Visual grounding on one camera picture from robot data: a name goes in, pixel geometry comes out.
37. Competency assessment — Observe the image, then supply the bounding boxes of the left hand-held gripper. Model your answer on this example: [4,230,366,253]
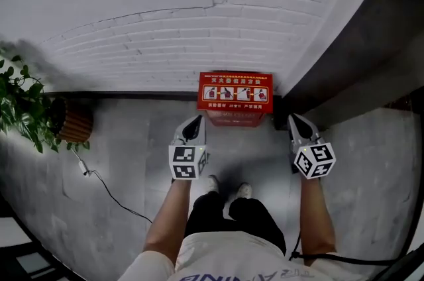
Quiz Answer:
[168,115,211,181]

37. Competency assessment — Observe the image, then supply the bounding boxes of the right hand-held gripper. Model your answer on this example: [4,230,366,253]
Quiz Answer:
[287,113,337,180]

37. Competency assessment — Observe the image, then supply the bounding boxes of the red fire extinguisher box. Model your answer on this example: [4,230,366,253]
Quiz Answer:
[197,71,275,128]

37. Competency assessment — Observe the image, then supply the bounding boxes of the person's left forearm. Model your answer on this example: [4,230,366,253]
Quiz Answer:
[142,178,193,266]

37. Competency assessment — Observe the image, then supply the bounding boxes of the person's right forearm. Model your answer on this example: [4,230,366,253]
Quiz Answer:
[299,175,337,266]

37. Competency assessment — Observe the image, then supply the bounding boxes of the person's left white shoe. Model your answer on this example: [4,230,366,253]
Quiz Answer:
[203,174,221,194]

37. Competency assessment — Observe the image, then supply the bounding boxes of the person's white shoe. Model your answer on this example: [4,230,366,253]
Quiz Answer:
[203,174,221,194]
[235,182,254,199]

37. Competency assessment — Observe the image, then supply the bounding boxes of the black baseboard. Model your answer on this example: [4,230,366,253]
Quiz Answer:
[42,90,199,100]

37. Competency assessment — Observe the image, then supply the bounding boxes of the person's right white shoe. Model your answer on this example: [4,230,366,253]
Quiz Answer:
[235,182,254,199]

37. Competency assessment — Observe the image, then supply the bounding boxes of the person's black shorts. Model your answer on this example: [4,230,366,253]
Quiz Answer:
[184,191,288,256]

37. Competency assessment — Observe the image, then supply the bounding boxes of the brown ribbed plant pot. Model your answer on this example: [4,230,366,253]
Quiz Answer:
[52,98,95,144]

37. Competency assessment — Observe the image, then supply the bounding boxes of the person's white shirt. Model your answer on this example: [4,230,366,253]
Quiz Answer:
[117,231,367,281]

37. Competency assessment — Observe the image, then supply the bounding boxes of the green leafy plant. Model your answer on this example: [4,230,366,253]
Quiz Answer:
[0,54,91,154]

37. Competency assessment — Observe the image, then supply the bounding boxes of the black framed glass furniture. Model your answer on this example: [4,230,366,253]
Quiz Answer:
[0,193,79,281]

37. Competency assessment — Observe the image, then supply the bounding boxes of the thin black floor cable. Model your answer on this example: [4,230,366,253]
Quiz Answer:
[86,169,154,225]

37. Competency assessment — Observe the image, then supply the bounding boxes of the thick black gripper cable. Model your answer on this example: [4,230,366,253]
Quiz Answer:
[288,231,400,267]

